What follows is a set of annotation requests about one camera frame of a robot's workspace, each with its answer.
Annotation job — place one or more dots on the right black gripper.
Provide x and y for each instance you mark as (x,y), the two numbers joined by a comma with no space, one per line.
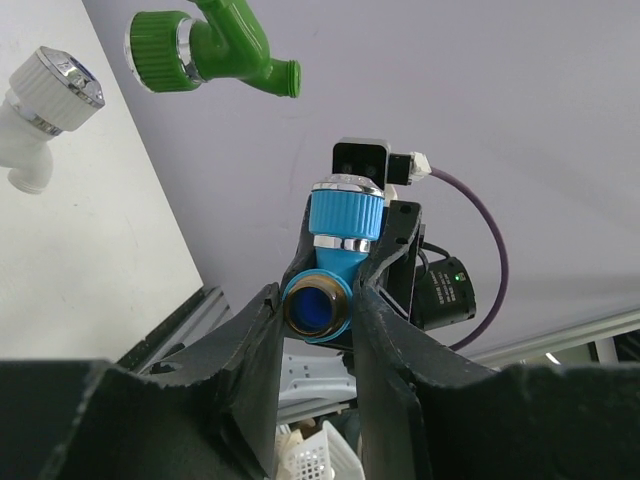
(388,276)

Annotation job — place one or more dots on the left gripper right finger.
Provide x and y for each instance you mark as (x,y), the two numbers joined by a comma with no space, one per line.
(429,413)

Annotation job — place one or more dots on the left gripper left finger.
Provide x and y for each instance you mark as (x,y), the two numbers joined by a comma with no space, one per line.
(206,412)

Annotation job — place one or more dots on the blue plastic faucet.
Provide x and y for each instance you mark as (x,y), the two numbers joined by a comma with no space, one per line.
(345,219)

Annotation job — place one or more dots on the green plastic faucet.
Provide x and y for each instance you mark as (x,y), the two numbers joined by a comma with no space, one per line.
(170,51)

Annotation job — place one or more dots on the white plastic faucet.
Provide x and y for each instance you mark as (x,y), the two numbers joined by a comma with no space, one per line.
(49,94)

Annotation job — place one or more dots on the front aluminium rail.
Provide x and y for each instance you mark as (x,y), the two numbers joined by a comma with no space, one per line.
(562,339)

